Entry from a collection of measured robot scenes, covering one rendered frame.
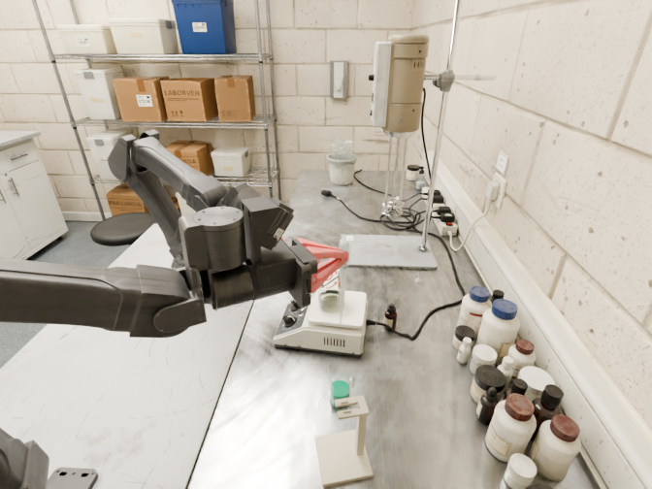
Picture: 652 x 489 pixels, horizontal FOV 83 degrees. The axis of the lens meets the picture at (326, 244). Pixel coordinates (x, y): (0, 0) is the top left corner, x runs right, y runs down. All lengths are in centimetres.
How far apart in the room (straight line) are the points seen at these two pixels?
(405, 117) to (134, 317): 80
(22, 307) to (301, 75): 281
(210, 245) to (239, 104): 244
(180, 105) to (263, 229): 257
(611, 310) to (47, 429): 99
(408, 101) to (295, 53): 214
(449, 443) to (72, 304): 60
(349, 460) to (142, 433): 36
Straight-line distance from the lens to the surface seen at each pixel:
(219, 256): 44
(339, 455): 69
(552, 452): 72
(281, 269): 47
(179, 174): 89
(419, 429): 75
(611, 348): 79
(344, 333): 80
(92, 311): 45
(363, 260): 114
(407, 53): 101
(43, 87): 393
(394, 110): 102
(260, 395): 78
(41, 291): 44
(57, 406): 91
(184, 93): 296
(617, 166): 79
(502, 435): 71
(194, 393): 82
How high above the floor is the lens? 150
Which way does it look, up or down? 29 degrees down
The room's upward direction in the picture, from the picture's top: straight up
